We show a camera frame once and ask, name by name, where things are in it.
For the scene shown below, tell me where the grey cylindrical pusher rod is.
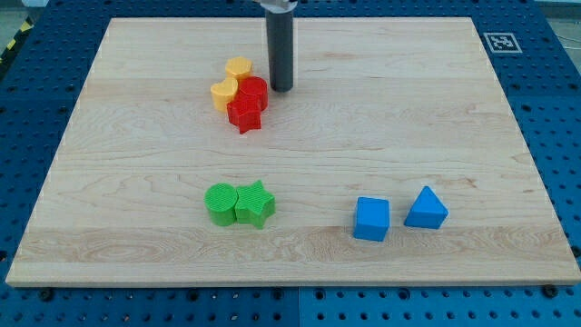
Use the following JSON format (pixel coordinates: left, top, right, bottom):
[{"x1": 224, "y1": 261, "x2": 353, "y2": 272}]
[{"x1": 265, "y1": 10, "x2": 294, "y2": 93}]

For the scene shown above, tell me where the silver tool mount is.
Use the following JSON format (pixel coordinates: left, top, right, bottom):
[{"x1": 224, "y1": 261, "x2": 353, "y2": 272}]
[{"x1": 253, "y1": 0, "x2": 298, "y2": 13}]

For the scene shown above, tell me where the red circle block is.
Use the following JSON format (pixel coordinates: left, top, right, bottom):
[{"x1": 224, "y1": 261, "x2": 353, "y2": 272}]
[{"x1": 238, "y1": 76, "x2": 269, "y2": 111}]

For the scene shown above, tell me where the yellow heart block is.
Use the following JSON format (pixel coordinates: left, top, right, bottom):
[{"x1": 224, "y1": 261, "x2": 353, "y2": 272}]
[{"x1": 211, "y1": 76, "x2": 239, "y2": 113}]

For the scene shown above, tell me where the green circle block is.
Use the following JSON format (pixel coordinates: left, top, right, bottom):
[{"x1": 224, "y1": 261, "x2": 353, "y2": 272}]
[{"x1": 204, "y1": 183, "x2": 239, "y2": 226}]

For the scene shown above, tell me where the yellow hexagon block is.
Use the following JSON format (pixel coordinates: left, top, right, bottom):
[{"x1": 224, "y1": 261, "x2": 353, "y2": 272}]
[{"x1": 225, "y1": 56, "x2": 253, "y2": 81}]

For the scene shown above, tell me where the red star block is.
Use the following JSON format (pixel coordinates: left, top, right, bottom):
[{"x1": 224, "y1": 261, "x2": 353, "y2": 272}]
[{"x1": 227, "y1": 94, "x2": 262, "y2": 134}]

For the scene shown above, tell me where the wooden board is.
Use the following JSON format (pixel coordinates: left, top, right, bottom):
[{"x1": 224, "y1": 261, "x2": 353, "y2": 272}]
[{"x1": 6, "y1": 17, "x2": 580, "y2": 287}]

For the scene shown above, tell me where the green star block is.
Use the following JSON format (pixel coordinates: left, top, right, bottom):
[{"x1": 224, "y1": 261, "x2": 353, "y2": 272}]
[{"x1": 234, "y1": 180, "x2": 276, "y2": 229}]

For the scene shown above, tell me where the blue cube block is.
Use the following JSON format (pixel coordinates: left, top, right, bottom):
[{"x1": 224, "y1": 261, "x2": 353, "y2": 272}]
[{"x1": 352, "y1": 197, "x2": 390, "y2": 242}]

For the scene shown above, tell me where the white fiducial marker tag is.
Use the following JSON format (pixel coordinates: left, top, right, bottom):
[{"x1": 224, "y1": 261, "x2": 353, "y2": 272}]
[{"x1": 484, "y1": 32, "x2": 522, "y2": 54}]

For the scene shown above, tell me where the blue triangle block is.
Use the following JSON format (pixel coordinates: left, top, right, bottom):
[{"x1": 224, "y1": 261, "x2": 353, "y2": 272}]
[{"x1": 404, "y1": 186, "x2": 449, "y2": 229}]

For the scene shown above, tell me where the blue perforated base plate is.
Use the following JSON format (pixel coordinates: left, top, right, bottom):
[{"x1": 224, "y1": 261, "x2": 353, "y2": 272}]
[{"x1": 1, "y1": 0, "x2": 580, "y2": 326}]

